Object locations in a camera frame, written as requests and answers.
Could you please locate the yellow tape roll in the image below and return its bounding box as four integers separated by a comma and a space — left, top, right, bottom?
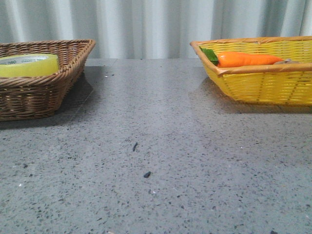
0, 54, 59, 78

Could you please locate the black rubber crumb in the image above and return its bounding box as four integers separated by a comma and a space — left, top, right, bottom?
143, 171, 151, 178

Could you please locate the orange toy carrot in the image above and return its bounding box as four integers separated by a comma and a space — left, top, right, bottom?
200, 47, 284, 68

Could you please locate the white curtain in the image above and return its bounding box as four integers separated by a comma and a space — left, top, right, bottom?
0, 0, 312, 59

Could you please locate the yellow wicker basket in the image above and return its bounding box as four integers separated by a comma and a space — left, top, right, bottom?
190, 36, 312, 106

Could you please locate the brown wicker basket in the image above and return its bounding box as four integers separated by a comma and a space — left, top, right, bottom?
0, 39, 96, 121

